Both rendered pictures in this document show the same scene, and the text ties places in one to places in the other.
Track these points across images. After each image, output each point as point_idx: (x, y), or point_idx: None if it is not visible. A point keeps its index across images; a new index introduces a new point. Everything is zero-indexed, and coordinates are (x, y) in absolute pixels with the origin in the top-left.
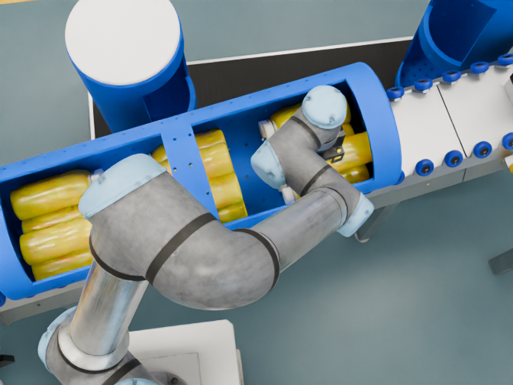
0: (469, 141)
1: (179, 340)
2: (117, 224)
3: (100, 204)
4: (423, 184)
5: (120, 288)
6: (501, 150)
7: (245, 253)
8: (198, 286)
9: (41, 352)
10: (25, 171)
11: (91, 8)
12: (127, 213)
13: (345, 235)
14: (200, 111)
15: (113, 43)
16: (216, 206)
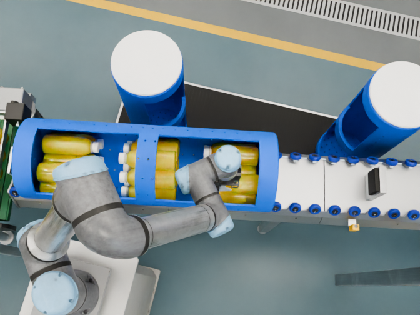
0: (329, 202)
1: (104, 257)
2: (65, 191)
3: (61, 177)
4: (292, 217)
5: (63, 222)
6: (347, 215)
7: (129, 232)
8: (94, 241)
9: (17, 237)
10: (54, 127)
11: (134, 42)
12: (72, 187)
13: (210, 236)
14: (168, 128)
15: (138, 67)
16: (157, 187)
